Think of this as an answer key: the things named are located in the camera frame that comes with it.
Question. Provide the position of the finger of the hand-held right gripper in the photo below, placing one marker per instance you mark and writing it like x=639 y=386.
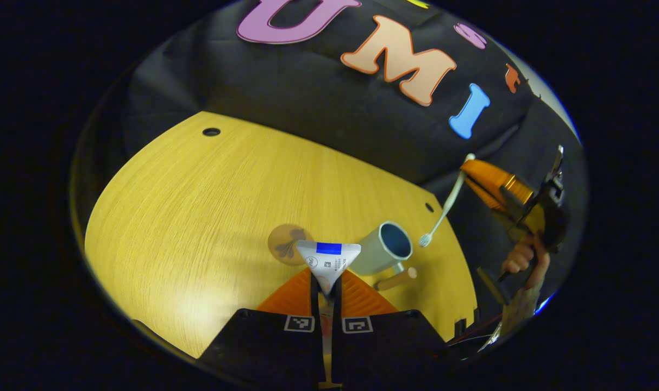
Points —
x=492 y=182

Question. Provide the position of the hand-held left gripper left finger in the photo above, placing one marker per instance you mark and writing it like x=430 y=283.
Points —
x=275 y=347

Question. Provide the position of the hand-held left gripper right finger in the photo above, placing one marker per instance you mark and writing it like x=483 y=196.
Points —
x=378 y=347

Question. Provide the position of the pale green toothbrush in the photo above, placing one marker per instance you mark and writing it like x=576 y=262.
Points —
x=446 y=209

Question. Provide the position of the white toothpaste tube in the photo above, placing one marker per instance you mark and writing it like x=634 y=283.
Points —
x=329 y=263

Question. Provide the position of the round brown coaster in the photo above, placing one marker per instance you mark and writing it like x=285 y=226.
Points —
x=283 y=244

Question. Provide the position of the black backdrop cloth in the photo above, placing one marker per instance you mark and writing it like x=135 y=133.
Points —
x=286 y=92

